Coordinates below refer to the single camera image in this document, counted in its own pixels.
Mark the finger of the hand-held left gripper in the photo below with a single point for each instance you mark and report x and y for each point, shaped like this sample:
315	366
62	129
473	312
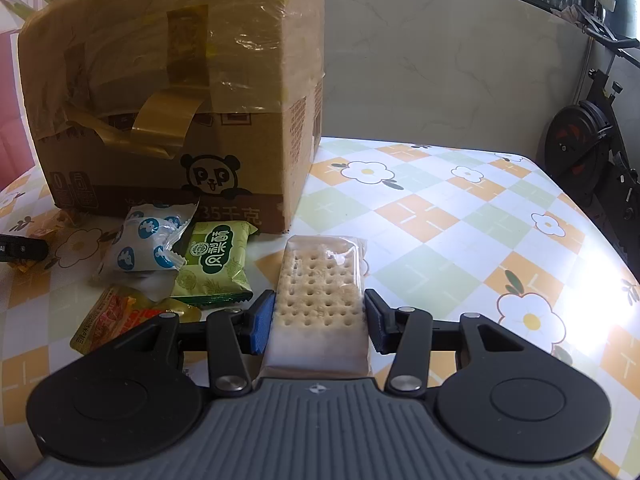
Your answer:
22	249

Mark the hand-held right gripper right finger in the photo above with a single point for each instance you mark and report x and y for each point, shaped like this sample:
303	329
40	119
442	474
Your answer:
380	322

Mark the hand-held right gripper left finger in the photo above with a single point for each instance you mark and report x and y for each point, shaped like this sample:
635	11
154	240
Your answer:
262	325

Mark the clear cracker packet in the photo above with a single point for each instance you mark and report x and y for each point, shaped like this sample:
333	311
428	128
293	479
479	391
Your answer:
320	290

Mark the small green pastry packet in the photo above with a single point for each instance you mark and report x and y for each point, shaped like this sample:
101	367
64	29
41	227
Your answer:
215	265

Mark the clear yellow jelly packet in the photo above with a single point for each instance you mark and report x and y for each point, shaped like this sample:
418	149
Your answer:
182	310

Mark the floral checkered tablecloth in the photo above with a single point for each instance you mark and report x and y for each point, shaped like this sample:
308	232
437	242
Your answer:
450	240

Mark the red orange snack packet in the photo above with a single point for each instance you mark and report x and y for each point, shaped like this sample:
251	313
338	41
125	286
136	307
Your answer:
112	317

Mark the white blue snack packet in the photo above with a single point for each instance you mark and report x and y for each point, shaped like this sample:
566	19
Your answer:
145	245

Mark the taped cardboard box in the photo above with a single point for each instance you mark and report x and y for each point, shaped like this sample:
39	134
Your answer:
175	85

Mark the black exercise bike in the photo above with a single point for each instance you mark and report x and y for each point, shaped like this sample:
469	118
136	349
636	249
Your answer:
595	150

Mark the crumpled white cloth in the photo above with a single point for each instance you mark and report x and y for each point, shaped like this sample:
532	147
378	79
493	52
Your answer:
567	14

